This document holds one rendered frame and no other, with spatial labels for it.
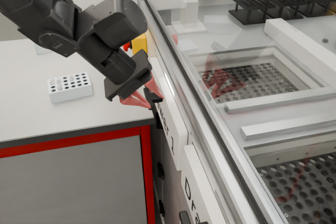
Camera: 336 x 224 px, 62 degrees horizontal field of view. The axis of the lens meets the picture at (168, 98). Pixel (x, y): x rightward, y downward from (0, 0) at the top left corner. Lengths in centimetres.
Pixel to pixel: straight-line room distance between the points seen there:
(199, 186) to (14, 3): 35
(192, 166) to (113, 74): 21
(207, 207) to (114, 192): 67
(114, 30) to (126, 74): 10
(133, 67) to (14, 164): 54
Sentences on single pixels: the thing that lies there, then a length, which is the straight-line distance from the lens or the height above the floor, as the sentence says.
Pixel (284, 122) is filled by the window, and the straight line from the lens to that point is 26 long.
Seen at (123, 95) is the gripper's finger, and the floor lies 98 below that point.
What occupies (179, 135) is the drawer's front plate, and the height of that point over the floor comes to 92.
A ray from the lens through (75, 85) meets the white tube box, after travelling 89.
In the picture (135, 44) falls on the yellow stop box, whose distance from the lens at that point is 88.
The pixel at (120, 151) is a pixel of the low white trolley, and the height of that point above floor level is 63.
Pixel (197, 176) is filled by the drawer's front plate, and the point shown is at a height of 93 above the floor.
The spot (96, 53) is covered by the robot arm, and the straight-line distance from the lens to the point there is 47.
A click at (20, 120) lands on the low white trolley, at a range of 88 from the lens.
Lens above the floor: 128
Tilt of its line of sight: 37 degrees down
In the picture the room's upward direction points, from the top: straight up
